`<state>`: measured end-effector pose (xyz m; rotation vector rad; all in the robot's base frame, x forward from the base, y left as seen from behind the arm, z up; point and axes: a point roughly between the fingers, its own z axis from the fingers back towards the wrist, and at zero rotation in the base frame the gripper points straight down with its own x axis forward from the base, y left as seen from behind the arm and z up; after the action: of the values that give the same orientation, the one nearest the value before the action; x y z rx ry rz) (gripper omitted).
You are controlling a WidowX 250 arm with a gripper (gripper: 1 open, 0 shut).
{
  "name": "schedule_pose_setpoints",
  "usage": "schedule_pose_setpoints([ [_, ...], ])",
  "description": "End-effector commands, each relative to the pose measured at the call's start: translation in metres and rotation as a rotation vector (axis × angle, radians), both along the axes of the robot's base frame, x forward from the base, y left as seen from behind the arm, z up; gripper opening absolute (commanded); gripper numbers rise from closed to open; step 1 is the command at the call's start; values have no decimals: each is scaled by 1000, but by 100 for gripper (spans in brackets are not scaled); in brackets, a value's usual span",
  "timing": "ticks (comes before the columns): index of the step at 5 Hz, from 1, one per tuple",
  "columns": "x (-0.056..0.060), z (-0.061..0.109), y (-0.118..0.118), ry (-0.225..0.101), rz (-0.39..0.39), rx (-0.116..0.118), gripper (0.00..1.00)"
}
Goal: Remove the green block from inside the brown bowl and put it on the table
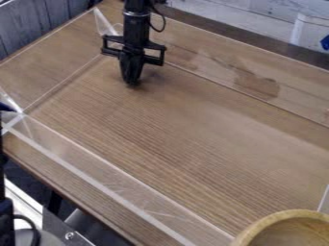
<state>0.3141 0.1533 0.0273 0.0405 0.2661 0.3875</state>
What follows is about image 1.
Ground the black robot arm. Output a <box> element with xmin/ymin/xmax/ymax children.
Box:
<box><xmin>102</xmin><ymin>0</ymin><xmax>167</xmax><ymax>86</ymax></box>

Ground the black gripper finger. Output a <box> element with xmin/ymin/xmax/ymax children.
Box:
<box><xmin>131</xmin><ymin>54</ymin><xmax>144</xmax><ymax>86</ymax></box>
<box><xmin>119</xmin><ymin>52</ymin><xmax>131</xmax><ymax>85</ymax></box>

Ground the blue object at edge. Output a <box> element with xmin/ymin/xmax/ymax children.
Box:
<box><xmin>320</xmin><ymin>35</ymin><xmax>329</xmax><ymax>51</ymax></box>

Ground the brown wooden bowl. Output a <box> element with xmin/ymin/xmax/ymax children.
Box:
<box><xmin>230</xmin><ymin>209</ymin><xmax>329</xmax><ymax>246</ymax></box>

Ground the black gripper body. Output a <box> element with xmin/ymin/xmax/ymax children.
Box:
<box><xmin>100</xmin><ymin>35</ymin><xmax>167</xmax><ymax>66</ymax></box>

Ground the black foreground pole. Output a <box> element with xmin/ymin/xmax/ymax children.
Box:
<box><xmin>0</xmin><ymin>112</ymin><xmax>16</xmax><ymax>246</ymax></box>

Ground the clear acrylic tray wall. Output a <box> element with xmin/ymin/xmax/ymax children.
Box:
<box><xmin>0</xmin><ymin>13</ymin><xmax>329</xmax><ymax>246</ymax></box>

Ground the grey metal bracket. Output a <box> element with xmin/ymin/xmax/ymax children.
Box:
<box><xmin>40</xmin><ymin>209</ymin><xmax>95</xmax><ymax>246</ymax></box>

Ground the black cable loop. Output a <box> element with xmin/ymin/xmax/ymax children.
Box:
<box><xmin>12</xmin><ymin>213</ymin><xmax>43</xmax><ymax>246</ymax></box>

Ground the white container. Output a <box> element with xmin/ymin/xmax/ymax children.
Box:
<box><xmin>289</xmin><ymin>12</ymin><xmax>329</xmax><ymax>54</ymax></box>

